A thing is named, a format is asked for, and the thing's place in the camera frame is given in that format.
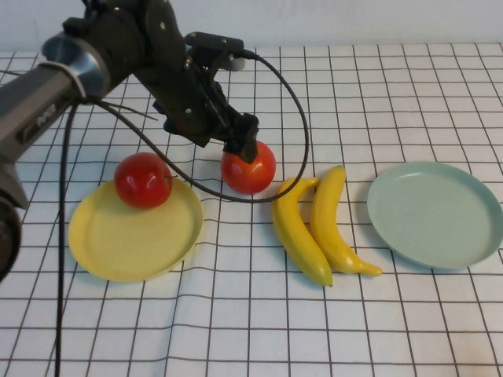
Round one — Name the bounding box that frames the black zip tie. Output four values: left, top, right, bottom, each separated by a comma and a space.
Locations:
100, 98, 159, 122

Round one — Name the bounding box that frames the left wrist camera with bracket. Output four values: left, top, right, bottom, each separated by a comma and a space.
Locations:
184, 31, 247, 72

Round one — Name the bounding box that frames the left black camera cable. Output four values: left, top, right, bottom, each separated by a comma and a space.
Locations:
53, 49, 310, 377

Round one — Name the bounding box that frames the yellow round plate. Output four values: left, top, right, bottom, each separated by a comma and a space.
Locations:
68, 177, 204, 283

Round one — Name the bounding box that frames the pale blue-green round plate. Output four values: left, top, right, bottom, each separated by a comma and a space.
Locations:
365, 160, 503, 271

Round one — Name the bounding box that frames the yellow banana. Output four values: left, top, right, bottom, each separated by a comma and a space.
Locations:
272, 177, 334, 288
310, 164, 384, 277

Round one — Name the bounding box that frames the white grid-patterned tablecloth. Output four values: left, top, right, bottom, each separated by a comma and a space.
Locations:
0, 43, 503, 377

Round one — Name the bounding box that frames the red apple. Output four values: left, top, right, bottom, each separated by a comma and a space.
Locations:
113, 152, 174, 210
221, 140, 277, 196

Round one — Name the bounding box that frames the white zip tie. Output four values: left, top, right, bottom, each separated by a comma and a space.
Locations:
49, 61, 88, 100

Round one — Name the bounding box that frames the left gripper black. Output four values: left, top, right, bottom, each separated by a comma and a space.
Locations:
151, 50, 261, 164

